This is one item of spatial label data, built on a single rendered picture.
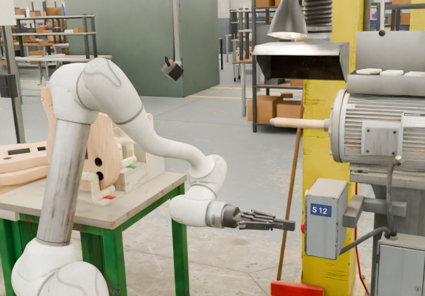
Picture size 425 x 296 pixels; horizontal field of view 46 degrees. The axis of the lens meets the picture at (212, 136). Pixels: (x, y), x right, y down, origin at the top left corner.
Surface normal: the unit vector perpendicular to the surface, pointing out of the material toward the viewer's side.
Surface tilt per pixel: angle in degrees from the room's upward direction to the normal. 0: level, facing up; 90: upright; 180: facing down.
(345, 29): 90
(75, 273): 6
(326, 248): 90
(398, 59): 90
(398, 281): 90
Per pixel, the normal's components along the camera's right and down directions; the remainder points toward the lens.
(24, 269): -0.64, -0.16
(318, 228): -0.42, 0.23
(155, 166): 0.89, 0.08
